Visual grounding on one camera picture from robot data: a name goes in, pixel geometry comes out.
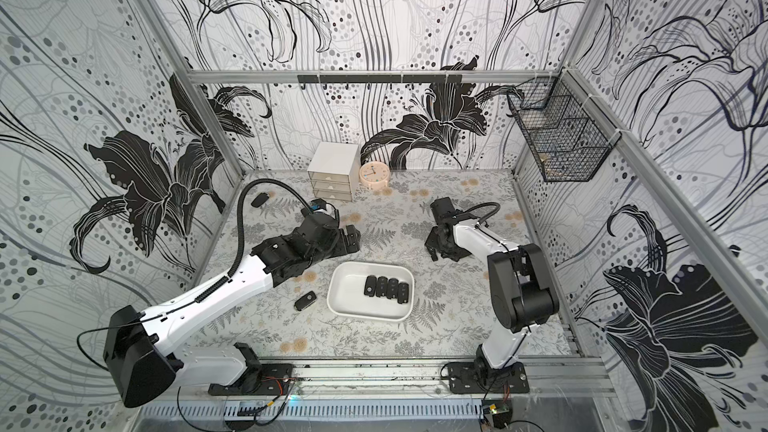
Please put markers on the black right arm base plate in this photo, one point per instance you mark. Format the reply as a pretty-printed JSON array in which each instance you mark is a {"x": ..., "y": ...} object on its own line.
[{"x": 478, "y": 376}]

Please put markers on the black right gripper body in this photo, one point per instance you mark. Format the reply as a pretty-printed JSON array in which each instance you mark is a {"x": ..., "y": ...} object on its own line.
[{"x": 447, "y": 245}]

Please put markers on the pink round alarm clock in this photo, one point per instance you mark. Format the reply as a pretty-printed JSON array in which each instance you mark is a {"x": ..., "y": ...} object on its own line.
[{"x": 375, "y": 175}]

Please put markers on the black wire wall basket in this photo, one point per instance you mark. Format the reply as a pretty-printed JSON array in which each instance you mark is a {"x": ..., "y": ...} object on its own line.
[{"x": 564, "y": 141}]

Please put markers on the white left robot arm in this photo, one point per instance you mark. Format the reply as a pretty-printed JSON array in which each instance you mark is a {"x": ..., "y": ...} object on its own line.
[{"x": 146, "y": 352}]

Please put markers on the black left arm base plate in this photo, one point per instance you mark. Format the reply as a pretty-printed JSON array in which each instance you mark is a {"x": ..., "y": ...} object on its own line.
[{"x": 258, "y": 378}]

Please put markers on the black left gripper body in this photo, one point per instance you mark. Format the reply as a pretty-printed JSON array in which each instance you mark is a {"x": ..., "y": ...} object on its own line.
[{"x": 333, "y": 245}]

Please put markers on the white rectangular storage tray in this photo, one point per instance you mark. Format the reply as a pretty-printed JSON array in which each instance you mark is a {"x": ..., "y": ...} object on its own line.
[{"x": 345, "y": 295}]

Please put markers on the white mini drawer cabinet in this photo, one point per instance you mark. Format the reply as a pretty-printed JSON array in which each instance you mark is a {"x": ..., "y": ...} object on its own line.
[{"x": 334, "y": 171}]

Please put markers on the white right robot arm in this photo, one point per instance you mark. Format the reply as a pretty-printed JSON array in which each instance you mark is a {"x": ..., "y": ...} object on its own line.
[{"x": 521, "y": 283}]

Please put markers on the black flip key front left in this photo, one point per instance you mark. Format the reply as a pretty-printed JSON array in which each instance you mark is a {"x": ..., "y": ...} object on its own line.
[{"x": 306, "y": 300}]

